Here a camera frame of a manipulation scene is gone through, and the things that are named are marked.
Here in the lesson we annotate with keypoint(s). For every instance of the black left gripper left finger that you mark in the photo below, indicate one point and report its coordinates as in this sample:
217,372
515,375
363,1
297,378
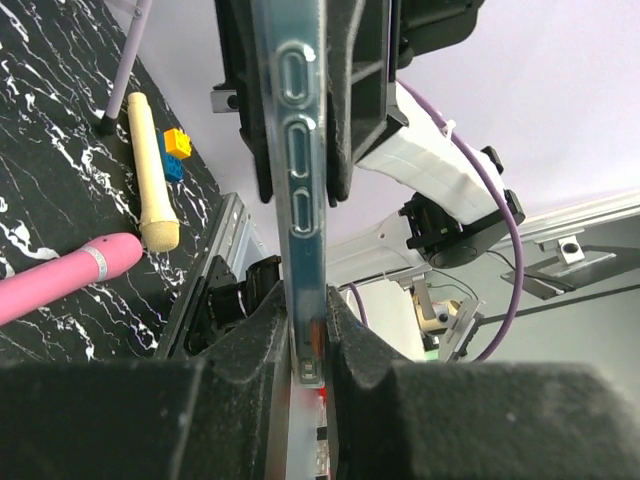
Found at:
220,415

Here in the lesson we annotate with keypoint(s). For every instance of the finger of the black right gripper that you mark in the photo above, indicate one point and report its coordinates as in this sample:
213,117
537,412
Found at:
241,70
357,41

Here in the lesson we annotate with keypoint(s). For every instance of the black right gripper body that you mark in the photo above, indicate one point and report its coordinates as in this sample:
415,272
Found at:
424,26

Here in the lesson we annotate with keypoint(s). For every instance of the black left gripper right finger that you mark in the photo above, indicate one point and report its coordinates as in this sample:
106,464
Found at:
393,418

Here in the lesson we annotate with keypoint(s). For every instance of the phone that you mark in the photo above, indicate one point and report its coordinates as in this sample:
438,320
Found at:
290,47

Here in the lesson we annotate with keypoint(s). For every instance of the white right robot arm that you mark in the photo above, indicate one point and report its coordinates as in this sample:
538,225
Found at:
459,201

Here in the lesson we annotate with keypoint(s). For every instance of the lilac music stand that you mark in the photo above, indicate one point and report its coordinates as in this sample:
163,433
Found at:
138,11

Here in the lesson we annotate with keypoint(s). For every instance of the yellow toy brick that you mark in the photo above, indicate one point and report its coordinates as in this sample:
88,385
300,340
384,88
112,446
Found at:
177,143

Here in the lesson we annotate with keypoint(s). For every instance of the blue toy brick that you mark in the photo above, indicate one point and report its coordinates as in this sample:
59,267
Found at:
172,166

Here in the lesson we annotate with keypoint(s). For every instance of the cream wooden toy microphone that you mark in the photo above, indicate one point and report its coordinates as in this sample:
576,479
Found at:
158,225

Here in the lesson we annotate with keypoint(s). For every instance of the pink toy microphone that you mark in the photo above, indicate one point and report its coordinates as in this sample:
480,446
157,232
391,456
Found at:
103,258

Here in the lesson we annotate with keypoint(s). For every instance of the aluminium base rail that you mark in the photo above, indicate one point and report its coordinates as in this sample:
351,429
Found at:
232,230

